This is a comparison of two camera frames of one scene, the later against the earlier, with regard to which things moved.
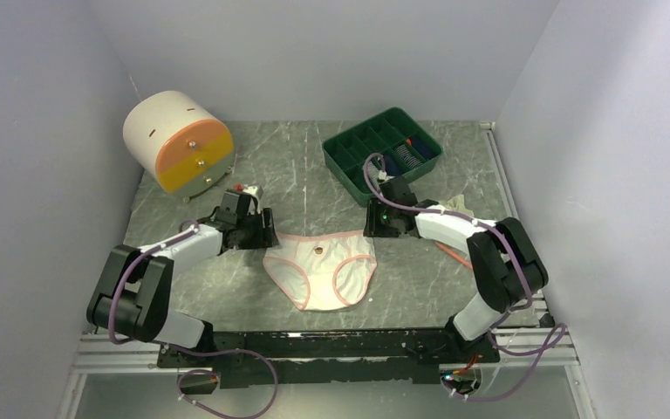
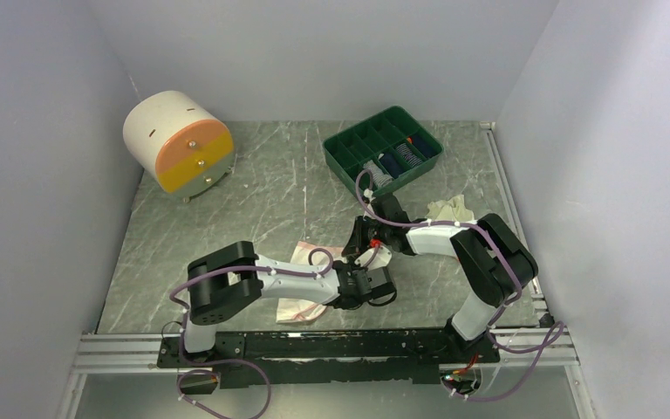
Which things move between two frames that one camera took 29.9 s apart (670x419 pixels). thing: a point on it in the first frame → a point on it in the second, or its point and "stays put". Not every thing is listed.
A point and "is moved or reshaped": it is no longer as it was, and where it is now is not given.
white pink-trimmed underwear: (321, 271) is moved or reshaped
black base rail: (242, 359) stays put
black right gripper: (372, 228) → (357, 238)
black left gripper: (265, 237) → (359, 269)
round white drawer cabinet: (187, 147) stays put
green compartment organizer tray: (404, 144) stays put
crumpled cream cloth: (457, 203) stays put
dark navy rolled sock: (392, 166) stays put
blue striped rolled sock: (410, 159) stays put
